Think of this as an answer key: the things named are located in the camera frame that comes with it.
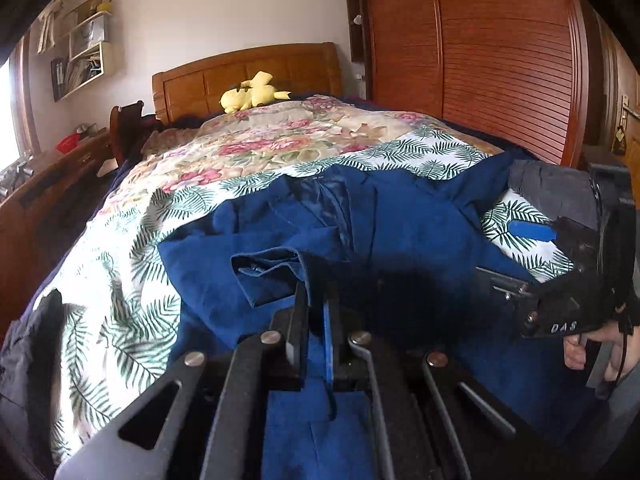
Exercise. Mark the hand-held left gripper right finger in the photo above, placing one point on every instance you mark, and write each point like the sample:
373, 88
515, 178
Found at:
328, 342

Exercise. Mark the person's right hand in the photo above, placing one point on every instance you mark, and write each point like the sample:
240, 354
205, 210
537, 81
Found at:
575, 355

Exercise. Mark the person's right forearm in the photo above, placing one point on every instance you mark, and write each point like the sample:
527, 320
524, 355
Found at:
627, 390

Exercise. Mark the red bowl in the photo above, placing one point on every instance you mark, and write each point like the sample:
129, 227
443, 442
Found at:
67, 142

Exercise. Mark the floral quilt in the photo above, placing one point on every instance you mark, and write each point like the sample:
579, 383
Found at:
280, 145

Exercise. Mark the yellow plush toy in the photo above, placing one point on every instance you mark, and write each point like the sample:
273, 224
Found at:
245, 97

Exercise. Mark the wooden slatted wardrobe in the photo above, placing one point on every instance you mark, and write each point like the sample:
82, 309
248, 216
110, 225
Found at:
500, 60

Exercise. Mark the window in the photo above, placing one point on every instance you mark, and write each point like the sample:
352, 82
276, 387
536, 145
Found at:
7, 110

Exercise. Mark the leaf-print bed sheet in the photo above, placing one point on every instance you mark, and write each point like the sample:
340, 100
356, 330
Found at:
130, 260

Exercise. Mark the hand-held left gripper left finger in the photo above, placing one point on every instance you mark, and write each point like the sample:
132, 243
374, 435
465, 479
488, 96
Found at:
299, 332

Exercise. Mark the wooden bed headboard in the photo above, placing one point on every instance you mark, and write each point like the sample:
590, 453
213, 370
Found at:
210, 80

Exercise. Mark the blue jacket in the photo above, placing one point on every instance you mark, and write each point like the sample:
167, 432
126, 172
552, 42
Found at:
400, 220

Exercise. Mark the white wall shelf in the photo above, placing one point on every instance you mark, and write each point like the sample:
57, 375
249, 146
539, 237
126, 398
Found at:
112, 60

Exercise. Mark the wooden door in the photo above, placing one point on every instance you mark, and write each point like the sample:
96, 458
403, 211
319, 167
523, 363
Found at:
625, 80

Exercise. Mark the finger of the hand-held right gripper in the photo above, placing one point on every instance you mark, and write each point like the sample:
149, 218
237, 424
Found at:
502, 282
530, 231

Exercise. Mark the wooden chair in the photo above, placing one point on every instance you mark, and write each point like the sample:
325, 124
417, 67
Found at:
120, 130

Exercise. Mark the hanging keys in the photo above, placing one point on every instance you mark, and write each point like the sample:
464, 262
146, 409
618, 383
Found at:
620, 140

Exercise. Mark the wooden desk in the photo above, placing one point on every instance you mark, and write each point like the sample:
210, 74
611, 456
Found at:
45, 185

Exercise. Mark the grey garment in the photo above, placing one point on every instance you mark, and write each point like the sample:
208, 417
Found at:
550, 185

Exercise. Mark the white hanging garment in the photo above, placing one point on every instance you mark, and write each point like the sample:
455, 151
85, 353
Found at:
47, 25

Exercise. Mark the metal desk clutter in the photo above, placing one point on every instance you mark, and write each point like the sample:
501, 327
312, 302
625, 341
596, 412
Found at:
15, 175

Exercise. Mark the small yellow figure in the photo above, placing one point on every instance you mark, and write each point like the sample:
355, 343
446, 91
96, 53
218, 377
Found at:
103, 6

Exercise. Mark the black garment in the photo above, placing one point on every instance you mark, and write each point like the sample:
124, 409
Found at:
30, 360

